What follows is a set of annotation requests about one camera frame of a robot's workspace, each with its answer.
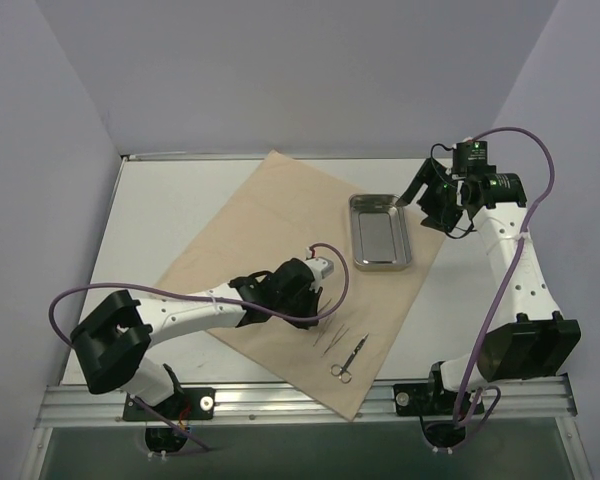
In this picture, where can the steel surgical scissors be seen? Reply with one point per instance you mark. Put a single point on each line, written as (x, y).
(342, 371)

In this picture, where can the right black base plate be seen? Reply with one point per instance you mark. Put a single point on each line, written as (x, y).
(416, 399)

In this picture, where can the aluminium front rail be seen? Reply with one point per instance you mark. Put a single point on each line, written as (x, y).
(280, 403)

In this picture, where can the aluminium back rail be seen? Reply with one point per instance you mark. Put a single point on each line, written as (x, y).
(188, 156)

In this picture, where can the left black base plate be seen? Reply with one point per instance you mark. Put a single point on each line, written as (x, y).
(193, 403)

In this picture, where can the steel instrument tray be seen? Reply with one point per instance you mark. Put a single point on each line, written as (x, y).
(379, 234)

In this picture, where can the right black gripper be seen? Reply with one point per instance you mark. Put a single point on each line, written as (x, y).
(431, 198)

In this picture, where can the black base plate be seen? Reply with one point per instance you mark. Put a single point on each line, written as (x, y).
(193, 403)
(416, 399)

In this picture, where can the steel tweezers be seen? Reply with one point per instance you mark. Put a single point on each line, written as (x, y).
(326, 328)
(340, 333)
(326, 310)

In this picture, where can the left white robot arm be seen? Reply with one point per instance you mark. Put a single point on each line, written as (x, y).
(112, 341)

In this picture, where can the beige wrapping cloth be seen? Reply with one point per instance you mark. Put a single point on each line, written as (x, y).
(282, 208)

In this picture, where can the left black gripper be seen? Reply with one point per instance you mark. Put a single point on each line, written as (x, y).
(300, 293)

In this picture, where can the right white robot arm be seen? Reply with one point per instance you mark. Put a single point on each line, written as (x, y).
(455, 375)

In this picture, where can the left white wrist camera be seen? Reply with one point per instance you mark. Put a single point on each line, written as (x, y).
(320, 269)

